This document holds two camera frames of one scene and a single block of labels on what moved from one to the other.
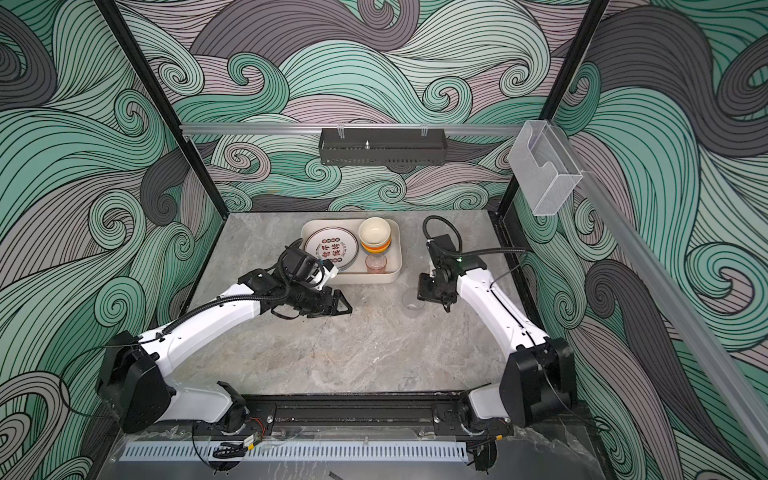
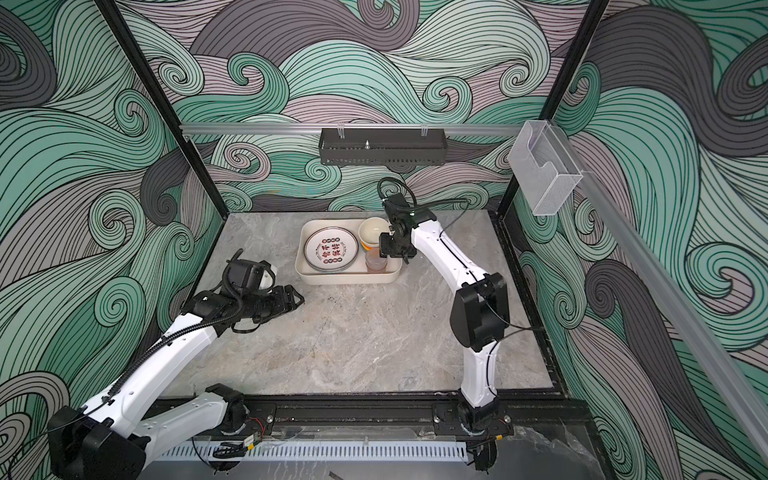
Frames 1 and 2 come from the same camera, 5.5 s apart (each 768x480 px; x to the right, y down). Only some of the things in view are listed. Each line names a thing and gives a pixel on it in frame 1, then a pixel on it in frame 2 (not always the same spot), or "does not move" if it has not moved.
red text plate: [332, 243] does not move
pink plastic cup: [376, 264] does not move
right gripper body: [433, 289] to [393, 244]
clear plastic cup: [412, 307] to [374, 260]
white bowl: [374, 231] does not move
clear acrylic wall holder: [544, 166] does not move
